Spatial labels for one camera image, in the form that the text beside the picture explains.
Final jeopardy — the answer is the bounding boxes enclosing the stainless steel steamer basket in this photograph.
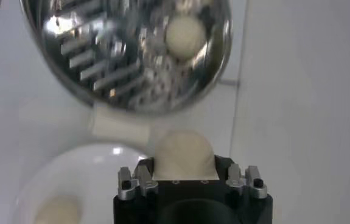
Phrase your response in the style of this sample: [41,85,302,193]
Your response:
[19,0,234,147]

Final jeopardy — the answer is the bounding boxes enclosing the white steamed baozi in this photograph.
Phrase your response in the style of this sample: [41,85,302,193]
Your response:
[153,129,220,181]
[33,194,81,224]
[164,15,208,60]

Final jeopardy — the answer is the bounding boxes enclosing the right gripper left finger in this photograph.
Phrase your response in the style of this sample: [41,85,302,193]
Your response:
[117,157,159,201]

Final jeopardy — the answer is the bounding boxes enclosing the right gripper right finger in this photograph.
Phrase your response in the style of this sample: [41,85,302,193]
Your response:
[214,155,268,200]

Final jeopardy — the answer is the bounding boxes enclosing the round white plate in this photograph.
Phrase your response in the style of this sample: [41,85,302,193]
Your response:
[10,142,151,224]

